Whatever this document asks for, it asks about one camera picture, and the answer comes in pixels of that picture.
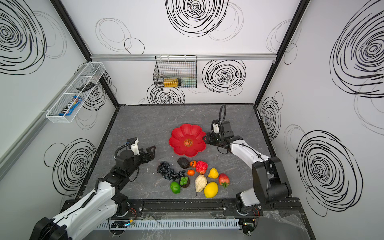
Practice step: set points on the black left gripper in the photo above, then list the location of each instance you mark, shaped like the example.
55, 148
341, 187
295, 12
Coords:
144, 154

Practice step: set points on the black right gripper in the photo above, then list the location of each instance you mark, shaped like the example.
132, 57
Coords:
212, 138

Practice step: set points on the red fake apple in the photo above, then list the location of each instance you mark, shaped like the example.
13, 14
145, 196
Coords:
201, 167

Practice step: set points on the small yellow fake pear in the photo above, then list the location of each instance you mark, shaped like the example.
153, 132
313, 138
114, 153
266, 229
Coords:
213, 174

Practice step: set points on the yellow fake lemon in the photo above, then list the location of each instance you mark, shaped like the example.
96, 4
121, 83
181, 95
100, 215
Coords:
211, 190

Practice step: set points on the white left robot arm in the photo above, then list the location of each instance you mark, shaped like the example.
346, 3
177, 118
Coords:
105, 201

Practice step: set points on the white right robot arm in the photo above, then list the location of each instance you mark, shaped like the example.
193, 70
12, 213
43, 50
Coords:
270, 182

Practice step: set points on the dark fake grape bunch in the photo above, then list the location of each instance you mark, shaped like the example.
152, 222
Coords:
168, 173

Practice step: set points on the dark fake avocado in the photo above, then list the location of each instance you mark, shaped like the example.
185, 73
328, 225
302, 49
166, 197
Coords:
184, 163

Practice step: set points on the red flower-shaped fruit bowl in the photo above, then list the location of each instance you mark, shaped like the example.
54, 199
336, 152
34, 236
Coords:
187, 140

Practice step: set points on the upper orange fake tangerine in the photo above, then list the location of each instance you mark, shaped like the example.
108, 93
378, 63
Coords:
193, 164

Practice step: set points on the orange fake tangerine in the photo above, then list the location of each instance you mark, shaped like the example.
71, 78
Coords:
191, 172
193, 164

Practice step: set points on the green fake pepper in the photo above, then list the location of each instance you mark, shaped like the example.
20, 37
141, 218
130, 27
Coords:
175, 188

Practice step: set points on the green fake mangosteen half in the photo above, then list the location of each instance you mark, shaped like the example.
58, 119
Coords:
184, 182

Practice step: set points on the lower orange fake tangerine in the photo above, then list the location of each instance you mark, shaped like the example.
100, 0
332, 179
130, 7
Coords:
191, 172

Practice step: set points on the green box in basket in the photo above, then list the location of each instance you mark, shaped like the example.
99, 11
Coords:
187, 82

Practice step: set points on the yellow box in basket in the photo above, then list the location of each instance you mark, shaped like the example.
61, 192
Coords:
171, 83

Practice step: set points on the black remote control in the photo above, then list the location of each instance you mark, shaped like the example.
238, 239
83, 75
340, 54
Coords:
86, 87

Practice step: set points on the blue candy packet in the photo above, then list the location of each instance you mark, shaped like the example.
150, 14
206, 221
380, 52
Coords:
71, 106

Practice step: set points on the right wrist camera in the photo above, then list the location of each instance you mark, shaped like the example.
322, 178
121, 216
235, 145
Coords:
215, 127

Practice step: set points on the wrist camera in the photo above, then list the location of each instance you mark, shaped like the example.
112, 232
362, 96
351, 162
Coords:
215, 127
133, 145

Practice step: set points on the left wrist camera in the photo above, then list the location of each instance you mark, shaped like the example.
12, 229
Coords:
133, 145

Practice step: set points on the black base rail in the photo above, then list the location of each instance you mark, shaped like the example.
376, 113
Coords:
221, 207

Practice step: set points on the black wire wall basket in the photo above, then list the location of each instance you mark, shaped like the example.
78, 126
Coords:
174, 66

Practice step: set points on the white slotted cable duct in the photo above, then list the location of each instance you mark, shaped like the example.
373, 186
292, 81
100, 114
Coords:
191, 224

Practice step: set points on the white wire wall shelf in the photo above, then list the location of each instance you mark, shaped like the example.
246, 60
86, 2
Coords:
93, 99

